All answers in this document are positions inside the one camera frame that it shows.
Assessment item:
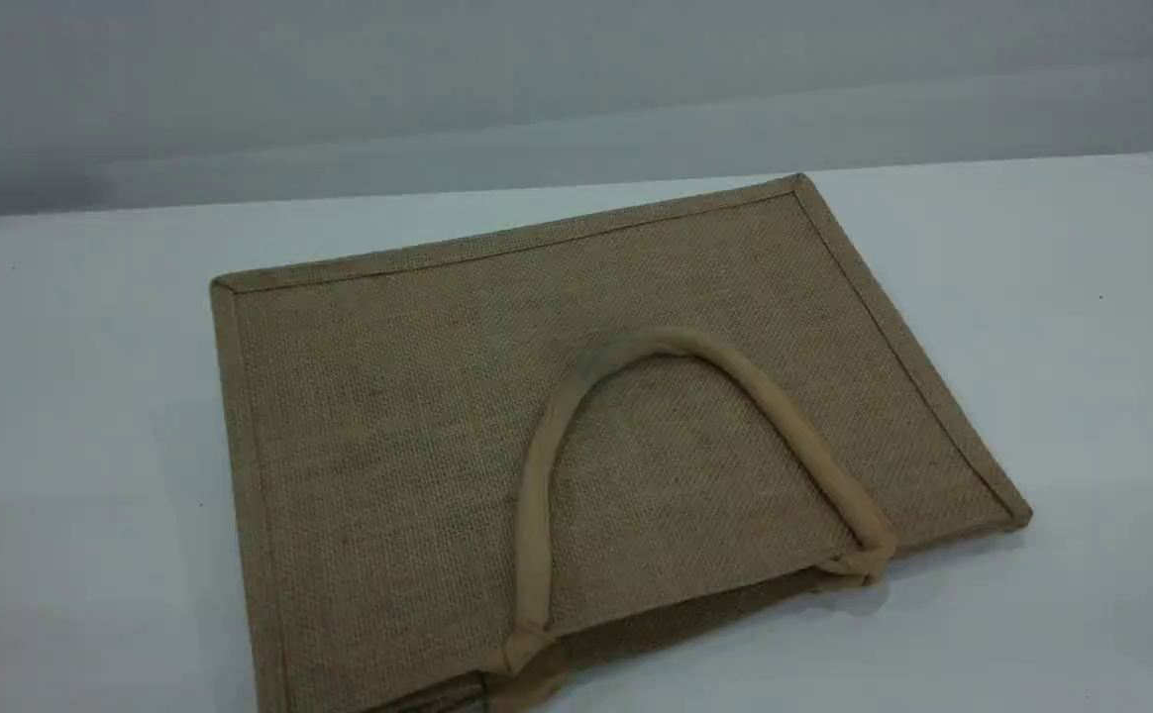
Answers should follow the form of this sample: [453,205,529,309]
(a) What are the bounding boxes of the brown jute tote bag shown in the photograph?
[208,173,1035,713]

